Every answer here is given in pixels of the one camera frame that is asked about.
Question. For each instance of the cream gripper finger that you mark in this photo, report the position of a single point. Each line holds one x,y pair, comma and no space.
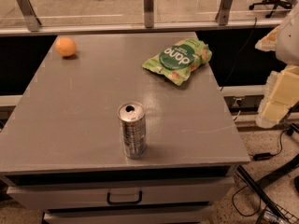
268,42
280,95

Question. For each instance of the green rice chip bag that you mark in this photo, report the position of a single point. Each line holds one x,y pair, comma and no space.
178,61

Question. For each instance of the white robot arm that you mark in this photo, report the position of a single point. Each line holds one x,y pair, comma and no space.
287,43

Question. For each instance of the silver redbull can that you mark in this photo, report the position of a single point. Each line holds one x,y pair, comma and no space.
132,120

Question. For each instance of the black stand leg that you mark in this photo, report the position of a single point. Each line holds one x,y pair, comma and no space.
258,186

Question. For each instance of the orange fruit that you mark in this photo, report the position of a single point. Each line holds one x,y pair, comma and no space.
65,46

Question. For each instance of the grey drawer cabinet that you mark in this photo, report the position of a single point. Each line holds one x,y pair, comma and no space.
61,150

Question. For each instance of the right metal bracket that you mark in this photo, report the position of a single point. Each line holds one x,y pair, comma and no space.
223,14

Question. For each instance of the metal bracket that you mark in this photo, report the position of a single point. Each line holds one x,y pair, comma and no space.
32,21
148,13
223,14

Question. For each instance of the black wire basket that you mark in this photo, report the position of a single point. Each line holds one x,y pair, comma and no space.
269,217

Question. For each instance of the middle metal bracket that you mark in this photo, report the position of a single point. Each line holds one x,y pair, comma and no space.
148,13

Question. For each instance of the black drawer handle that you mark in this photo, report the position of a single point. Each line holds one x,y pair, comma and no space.
124,199

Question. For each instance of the left metal bracket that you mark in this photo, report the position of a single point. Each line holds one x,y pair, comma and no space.
32,21

